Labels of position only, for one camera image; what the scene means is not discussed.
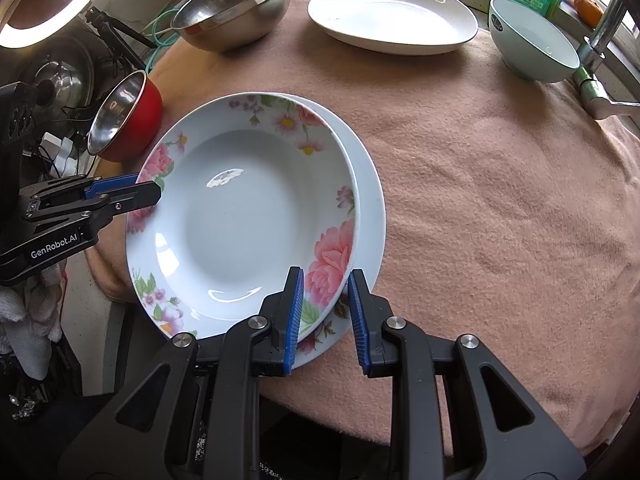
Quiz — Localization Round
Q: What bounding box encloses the green cable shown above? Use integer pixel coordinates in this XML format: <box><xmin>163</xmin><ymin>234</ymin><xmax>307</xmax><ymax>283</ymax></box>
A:
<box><xmin>145</xmin><ymin>0</ymin><xmax>226</xmax><ymax>68</ymax></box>

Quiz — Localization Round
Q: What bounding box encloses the light blue ceramic bowl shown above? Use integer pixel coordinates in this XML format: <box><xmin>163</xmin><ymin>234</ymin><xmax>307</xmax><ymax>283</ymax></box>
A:
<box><xmin>488</xmin><ymin>0</ymin><xmax>581</xmax><ymax>84</ymax></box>

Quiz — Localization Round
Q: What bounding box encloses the plain white round plate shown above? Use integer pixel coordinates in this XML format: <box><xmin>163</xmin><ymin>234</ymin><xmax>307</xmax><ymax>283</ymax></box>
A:
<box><xmin>285</xmin><ymin>95</ymin><xmax>387</xmax><ymax>371</ymax></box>

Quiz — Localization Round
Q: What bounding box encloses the pink towel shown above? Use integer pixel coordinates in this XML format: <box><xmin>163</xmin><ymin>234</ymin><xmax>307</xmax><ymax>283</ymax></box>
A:
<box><xmin>82</xmin><ymin>0</ymin><xmax>640</xmax><ymax>466</ymax></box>

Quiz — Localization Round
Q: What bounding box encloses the steel pot lid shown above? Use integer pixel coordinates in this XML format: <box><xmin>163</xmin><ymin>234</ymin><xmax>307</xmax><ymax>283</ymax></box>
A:
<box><xmin>20</xmin><ymin>42</ymin><xmax>93</xmax><ymax>111</ymax></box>

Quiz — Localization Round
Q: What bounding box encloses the large stainless steel bowl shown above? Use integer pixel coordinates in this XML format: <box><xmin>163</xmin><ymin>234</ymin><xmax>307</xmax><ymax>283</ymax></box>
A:
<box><xmin>170</xmin><ymin>0</ymin><xmax>292</xmax><ymax>52</ymax></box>

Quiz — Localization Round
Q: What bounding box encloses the red steel bowl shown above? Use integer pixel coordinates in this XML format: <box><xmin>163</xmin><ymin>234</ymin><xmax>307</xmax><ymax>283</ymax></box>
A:
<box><xmin>87</xmin><ymin>70</ymin><xmax>164</xmax><ymax>163</ymax></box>

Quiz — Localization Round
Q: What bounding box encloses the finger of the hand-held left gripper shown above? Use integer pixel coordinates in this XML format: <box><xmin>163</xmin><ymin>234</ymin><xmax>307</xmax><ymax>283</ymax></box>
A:
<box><xmin>20</xmin><ymin>174</ymin><xmax>142</xmax><ymax>207</ymax></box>
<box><xmin>24</xmin><ymin>181</ymin><xmax>164</xmax><ymax>239</ymax></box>

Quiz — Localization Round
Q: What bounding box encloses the orange fruit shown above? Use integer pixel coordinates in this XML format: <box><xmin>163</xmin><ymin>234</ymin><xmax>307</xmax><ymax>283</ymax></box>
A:
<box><xmin>572</xmin><ymin>0</ymin><xmax>603</xmax><ymax>28</ymax></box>

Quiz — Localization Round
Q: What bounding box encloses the steel kitchen faucet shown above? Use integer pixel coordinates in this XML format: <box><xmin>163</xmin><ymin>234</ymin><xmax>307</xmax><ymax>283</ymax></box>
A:
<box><xmin>572</xmin><ymin>0</ymin><xmax>640</xmax><ymax>121</ymax></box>

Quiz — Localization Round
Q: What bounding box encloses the black tripod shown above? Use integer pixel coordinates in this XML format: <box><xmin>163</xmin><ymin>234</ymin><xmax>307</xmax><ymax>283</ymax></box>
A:
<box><xmin>85</xmin><ymin>7</ymin><xmax>158</xmax><ymax>68</ymax></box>

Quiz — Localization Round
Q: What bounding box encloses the person's left hand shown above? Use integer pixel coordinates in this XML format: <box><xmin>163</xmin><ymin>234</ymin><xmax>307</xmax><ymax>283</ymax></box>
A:
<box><xmin>0</xmin><ymin>266</ymin><xmax>66</xmax><ymax>382</ymax></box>

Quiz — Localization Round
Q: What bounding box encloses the white plate with grey rim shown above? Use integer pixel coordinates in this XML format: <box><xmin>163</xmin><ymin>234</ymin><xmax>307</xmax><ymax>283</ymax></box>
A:
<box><xmin>307</xmin><ymin>0</ymin><xmax>480</xmax><ymax>56</ymax></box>

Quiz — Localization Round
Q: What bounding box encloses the floral white plate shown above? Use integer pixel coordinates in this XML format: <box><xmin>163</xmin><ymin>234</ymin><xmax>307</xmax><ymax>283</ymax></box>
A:
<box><xmin>125</xmin><ymin>92</ymin><xmax>362</xmax><ymax>339</ymax></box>

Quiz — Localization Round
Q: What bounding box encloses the white power plug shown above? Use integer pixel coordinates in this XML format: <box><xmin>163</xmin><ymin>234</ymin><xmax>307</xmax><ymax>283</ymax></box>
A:
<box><xmin>42</xmin><ymin>132</ymin><xmax>76</xmax><ymax>176</ymax></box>

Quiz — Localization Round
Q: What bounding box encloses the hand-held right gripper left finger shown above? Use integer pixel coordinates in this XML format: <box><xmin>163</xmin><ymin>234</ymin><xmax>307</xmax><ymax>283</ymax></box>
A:
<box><xmin>57</xmin><ymin>266</ymin><xmax>306</xmax><ymax>480</ymax></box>

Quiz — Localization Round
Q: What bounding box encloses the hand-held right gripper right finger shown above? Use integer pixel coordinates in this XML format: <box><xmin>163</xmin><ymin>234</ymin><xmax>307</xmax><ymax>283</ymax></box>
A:
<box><xmin>347</xmin><ymin>269</ymin><xmax>588</xmax><ymax>480</ymax></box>

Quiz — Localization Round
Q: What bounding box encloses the white ring light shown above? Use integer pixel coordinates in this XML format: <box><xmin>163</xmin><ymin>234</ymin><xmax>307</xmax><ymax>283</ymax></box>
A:
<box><xmin>0</xmin><ymin>0</ymin><xmax>118</xmax><ymax>50</ymax></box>

